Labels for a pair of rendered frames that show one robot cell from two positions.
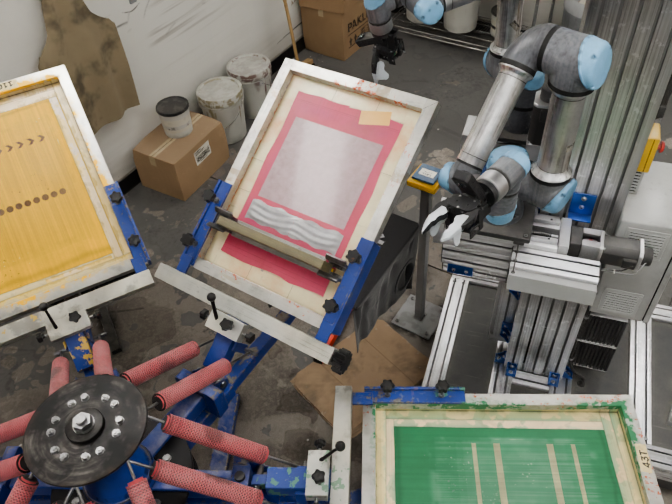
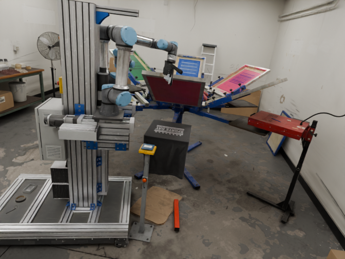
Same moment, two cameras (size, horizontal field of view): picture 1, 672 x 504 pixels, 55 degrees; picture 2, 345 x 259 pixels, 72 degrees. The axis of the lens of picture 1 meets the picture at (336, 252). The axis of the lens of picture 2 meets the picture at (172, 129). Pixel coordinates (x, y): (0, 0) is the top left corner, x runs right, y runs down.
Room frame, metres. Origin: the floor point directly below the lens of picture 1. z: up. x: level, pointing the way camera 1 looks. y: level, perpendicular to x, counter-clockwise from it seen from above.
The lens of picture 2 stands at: (3.72, -1.18, 1.88)
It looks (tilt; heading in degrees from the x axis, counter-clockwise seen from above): 22 degrees down; 149
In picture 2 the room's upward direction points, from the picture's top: 7 degrees clockwise
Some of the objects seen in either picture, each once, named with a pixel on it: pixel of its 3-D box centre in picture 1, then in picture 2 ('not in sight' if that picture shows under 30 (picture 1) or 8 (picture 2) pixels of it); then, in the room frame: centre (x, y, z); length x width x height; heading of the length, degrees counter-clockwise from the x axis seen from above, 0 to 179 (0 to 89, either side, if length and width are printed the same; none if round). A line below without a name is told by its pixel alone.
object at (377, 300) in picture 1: (380, 289); not in sight; (1.60, -0.16, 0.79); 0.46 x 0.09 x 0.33; 144
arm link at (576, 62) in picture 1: (559, 129); (103, 55); (1.40, -0.63, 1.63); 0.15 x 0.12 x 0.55; 44
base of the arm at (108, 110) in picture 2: (521, 110); (109, 107); (1.95, -0.72, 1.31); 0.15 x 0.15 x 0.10
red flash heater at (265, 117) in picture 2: not in sight; (280, 124); (2.10, 1.22, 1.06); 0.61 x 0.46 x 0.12; 24
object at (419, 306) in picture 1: (423, 254); (144, 192); (2.05, -0.41, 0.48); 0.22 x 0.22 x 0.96; 54
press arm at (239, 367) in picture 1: (262, 344); (174, 119); (1.31, 0.28, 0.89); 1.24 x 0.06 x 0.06; 144
